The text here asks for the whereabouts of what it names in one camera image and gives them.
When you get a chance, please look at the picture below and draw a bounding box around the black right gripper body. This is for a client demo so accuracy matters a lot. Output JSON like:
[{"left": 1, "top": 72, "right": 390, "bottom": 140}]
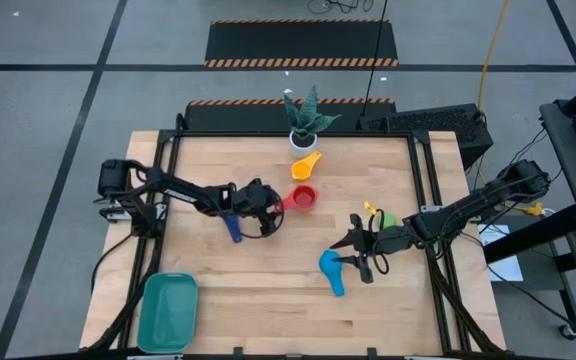
[{"left": 350, "top": 213, "right": 417, "bottom": 285}]

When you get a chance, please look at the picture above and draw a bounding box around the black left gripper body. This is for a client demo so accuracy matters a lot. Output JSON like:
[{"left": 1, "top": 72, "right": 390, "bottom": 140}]
[{"left": 231, "top": 178, "right": 280, "bottom": 237}]

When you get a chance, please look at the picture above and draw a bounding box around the green measuring cup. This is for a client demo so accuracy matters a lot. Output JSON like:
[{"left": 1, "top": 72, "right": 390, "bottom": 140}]
[{"left": 370, "top": 208, "right": 404, "bottom": 232}]

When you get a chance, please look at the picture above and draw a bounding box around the red measuring cup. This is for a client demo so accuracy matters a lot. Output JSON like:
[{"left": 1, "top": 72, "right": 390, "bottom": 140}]
[{"left": 281, "top": 184, "right": 320, "bottom": 212}]

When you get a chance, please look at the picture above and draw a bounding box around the light blue measuring cup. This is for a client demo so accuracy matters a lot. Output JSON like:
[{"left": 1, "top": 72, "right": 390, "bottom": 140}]
[{"left": 318, "top": 249, "right": 347, "bottom": 298}]

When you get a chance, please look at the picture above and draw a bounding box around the small navy measuring cup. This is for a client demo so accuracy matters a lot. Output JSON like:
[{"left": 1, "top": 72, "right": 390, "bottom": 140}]
[{"left": 222, "top": 213, "right": 244, "bottom": 245}]

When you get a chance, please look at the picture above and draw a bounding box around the yellow measuring cup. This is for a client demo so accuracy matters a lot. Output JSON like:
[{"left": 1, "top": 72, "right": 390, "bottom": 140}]
[{"left": 290, "top": 151, "right": 323, "bottom": 182}]

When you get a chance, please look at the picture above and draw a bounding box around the teal plastic basket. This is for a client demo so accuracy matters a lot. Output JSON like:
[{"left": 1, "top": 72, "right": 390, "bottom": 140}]
[{"left": 136, "top": 272, "right": 200, "bottom": 355}]

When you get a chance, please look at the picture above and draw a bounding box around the snake plant in white pot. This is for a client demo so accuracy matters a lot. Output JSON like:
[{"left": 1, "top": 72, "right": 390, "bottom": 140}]
[{"left": 282, "top": 84, "right": 343, "bottom": 159}]

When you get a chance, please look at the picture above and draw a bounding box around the black hazard-striped floor ramp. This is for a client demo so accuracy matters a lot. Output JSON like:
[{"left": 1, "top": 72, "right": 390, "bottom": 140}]
[{"left": 183, "top": 97, "right": 398, "bottom": 134}]

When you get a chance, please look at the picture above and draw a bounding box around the white paper sheet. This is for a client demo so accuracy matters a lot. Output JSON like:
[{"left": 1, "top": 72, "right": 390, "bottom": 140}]
[{"left": 477, "top": 223, "right": 525, "bottom": 284}]

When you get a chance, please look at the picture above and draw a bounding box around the black computer case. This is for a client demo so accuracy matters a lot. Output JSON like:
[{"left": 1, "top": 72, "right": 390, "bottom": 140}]
[{"left": 356, "top": 102, "right": 495, "bottom": 171}]

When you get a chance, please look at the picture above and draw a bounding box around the large black hazard-striped floor mat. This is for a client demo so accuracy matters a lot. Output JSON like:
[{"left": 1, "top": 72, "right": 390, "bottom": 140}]
[{"left": 204, "top": 18, "right": 400, "bottom": 70}]

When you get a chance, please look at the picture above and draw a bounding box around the black aluminium table frame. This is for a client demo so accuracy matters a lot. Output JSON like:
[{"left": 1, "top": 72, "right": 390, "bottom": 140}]
[{"left": 85, "top": 113, "right": 504, "bottom": 360}]

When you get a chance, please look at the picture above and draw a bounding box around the black hanging cable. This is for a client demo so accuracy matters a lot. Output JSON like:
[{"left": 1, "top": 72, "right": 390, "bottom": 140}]
[{"left": 360, "top": 0, "right": 389, "bottom": 119}]

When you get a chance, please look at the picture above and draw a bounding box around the black cable coil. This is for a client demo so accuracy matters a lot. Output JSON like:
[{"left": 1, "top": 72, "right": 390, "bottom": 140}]
[{"left": 307, "top": 0, "right": 375, "bottom": 15}]

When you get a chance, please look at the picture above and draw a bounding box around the yellow hanging cable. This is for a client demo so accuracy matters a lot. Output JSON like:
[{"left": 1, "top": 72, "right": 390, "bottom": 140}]
[{"left": 472, "top": 0, "right": 544, "bottom": 217}]

